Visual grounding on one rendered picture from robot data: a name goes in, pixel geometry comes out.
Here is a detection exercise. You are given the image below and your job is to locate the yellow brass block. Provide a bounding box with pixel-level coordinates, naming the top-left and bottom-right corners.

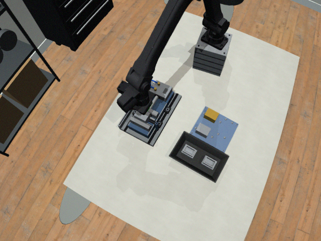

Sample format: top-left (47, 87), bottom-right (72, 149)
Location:
top-left (204, 108), bottom-right (219, 123)

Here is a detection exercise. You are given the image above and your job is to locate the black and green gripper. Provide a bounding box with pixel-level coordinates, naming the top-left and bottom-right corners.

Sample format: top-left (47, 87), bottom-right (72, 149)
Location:
top-left (132, 91), bottom-right (155, 115)

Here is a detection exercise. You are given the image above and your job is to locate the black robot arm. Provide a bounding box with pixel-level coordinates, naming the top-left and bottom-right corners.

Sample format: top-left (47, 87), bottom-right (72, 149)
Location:
top-left (117, 0), bottom-right (230, 113)

